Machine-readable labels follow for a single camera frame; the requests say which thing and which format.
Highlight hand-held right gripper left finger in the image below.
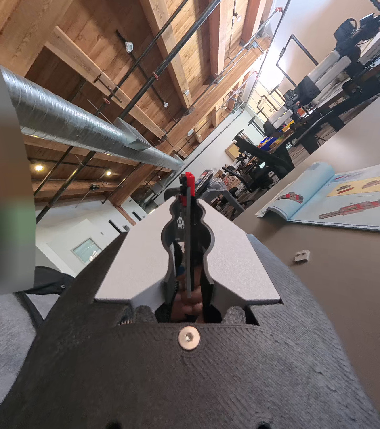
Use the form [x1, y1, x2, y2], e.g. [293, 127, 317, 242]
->
[94, 196, 181, 306]

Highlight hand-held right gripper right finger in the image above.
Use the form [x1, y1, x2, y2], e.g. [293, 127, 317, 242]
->
[195, 198, 281, 308]

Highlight grey plate with red bricks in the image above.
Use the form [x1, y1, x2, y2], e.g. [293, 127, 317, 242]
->
[179, 172, 197, 299]

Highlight frosted window with phone sign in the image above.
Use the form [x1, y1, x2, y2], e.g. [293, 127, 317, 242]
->
[71, 237, 103, 263]

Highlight clear plastic wrap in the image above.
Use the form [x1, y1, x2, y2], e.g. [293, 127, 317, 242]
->
[207, 176, 234, 199]

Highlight black office chair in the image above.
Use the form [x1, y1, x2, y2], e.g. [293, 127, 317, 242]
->
[235, 136, 294, 181]
[223, 166, 274, 194]

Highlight person's black hoodie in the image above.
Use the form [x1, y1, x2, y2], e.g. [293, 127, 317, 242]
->
[34, 266, 76, 296]

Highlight open instruction booklet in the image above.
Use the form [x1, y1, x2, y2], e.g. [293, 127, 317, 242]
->
[256, 159, 380, 233]

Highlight person's grey pants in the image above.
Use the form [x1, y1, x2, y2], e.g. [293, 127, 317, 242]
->
[0, 292, 60, 423]

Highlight black ceiling pipe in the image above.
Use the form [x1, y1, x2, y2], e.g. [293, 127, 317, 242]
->
[34, 0, 237, 223]

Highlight dark table with robot arms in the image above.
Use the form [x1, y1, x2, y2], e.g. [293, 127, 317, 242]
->
[262, 13, 380, 155]

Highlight silver ventilation duct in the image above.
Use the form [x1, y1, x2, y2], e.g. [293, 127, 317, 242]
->
[0, 65, 184, 171]

